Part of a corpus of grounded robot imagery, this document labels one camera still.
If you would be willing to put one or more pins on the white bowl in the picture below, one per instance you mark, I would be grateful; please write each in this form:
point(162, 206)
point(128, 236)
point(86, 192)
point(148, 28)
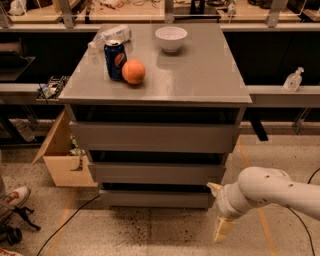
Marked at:
point(170, 38)

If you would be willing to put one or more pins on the clutter on shelf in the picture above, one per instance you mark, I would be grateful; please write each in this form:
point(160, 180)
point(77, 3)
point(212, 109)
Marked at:
point(52, 88)

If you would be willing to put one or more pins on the long grey shelf rail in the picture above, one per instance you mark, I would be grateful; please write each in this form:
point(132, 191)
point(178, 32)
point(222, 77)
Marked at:
point(261, 95)

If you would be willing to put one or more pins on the hand sanitizer bottle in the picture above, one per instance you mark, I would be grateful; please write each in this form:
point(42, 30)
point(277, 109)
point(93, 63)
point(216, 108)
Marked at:
point(293, 81)

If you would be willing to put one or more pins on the orange fruit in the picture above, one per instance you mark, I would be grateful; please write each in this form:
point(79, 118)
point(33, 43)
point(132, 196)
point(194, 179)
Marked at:
point(133, 71)

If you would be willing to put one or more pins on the grey drawer cabinet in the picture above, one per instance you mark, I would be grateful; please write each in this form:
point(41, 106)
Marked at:
point(200, 84)

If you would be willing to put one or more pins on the grey middle drawer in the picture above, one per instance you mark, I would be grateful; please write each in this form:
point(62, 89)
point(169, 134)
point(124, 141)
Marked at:
point(156, 173)

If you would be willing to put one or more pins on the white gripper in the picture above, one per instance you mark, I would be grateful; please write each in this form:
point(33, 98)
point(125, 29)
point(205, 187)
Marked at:
point(222, 201)

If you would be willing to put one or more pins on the grey top drawer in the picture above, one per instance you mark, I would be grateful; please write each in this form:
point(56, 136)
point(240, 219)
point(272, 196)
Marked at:
point(180, 138)

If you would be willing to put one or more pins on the cardboard box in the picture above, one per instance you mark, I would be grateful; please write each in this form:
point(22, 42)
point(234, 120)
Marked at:
point(66, 168)

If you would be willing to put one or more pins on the white sneaker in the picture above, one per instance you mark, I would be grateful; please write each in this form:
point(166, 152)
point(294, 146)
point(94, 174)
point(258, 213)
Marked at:
point(16, 197)

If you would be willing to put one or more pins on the blue pepsi can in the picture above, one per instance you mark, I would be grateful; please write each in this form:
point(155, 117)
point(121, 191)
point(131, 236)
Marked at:
point(115, 56)

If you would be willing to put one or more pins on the grey drawer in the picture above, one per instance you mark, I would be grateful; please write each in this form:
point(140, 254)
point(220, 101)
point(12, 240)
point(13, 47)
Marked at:
point(180, 138)
point(124, 198)
point(156, 173)

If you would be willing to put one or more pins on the grey bottom drawer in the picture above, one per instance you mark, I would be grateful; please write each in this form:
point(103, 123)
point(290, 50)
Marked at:
point(124, 198)

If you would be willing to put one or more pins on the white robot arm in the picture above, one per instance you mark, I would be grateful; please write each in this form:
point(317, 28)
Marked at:
point(257, 187)

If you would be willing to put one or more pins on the black tripod stand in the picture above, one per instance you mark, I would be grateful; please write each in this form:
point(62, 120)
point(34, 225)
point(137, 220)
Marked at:
point(10, 228)

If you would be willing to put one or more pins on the clear plastic bottle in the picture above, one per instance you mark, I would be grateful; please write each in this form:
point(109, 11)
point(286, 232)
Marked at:
point(121, 33)

